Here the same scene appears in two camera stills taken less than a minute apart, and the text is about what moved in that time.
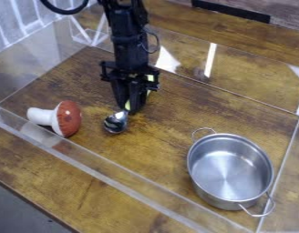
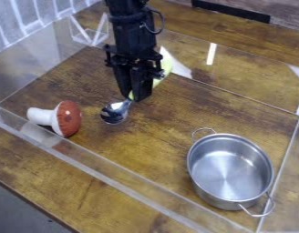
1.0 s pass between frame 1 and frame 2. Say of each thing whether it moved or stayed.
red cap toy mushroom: stayed
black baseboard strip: stayed
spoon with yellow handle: moved
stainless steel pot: stayed
